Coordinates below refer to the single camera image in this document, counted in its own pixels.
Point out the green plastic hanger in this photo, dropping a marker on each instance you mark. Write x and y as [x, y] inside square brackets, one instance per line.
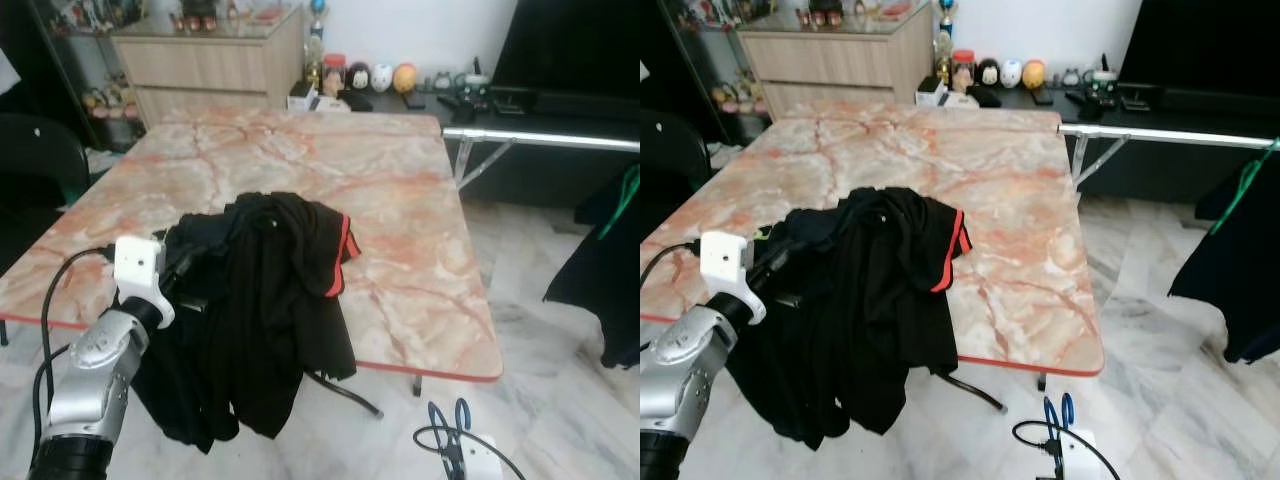
[1245, 187]
[625, 195]

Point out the blue plastic hanger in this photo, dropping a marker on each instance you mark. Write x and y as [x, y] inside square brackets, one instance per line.
[462, 412]
[1067, 408]

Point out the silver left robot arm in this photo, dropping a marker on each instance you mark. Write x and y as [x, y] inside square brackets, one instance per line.
[95, 380]
[680, 370]

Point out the black shirt red trim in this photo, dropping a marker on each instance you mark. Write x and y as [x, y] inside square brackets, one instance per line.
[890, 290]
[280, 300]

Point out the black chair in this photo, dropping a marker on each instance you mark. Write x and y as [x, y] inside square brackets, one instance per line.
[40, 165]
[665, 165]

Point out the navy shirt orange collar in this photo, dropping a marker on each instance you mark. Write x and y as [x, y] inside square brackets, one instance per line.
[600, 290]
[1235, 280]

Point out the light wooden cabinet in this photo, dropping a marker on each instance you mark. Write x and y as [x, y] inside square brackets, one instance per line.
[840, 60]
[210, 65]

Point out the glass display cabinet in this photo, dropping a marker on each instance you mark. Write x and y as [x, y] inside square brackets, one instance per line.
[700, 70]
[80, 70]

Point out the white box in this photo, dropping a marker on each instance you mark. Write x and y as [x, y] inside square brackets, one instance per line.
[930, 92]
[302, 97]

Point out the black wallet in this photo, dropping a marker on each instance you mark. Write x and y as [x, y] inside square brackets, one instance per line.
[355, 101]
[985, 97]

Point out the orange marble folding table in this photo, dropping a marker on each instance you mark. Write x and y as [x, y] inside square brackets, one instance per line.
[1020, 240]
[420, 250]

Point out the red lid jar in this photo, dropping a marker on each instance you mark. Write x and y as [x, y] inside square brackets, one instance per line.
[334, 72]
[962, 68]

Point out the silver metal clothes rack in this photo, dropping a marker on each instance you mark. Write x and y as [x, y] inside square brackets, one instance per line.
[560, 139]
[1170, 137]

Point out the black TV console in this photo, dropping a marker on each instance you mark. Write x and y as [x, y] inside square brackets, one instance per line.
[1150, 165]
[540, 170]

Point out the black soundbar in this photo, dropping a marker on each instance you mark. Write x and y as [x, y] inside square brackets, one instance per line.
[580, 100]
[1210, 97]

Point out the black plush white face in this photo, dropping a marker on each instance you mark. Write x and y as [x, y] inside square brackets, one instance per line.
[359, 77]
[988, 72]

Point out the blue trophy ornament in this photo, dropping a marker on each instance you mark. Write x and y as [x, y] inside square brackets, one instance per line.
[317, 30]
[946, 28]

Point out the white round plush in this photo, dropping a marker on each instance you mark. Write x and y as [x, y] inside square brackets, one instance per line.
[1011, 73]
[382, 77]

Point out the black phone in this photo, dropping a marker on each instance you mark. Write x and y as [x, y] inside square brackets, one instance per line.
[413, 100]
[1042, 96]

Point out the yellow round plush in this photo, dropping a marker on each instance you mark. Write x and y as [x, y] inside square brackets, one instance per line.
[404, 78]
[1033, 74]

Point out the black flat television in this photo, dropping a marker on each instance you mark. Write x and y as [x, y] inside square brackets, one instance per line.
[1200, 40]
[580, 40]

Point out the small grey figurine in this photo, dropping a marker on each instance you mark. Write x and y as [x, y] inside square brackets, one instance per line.
[440, 80]
[1070, 77]

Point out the black remote control holder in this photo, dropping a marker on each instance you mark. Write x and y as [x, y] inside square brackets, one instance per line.
[460, 105]
[1090, 102]

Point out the green white mug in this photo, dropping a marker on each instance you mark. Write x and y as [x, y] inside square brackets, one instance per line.
[475, 85]
[1103, 82]

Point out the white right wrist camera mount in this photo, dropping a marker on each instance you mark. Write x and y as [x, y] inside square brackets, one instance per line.
[480, 458]
[1075, 455]

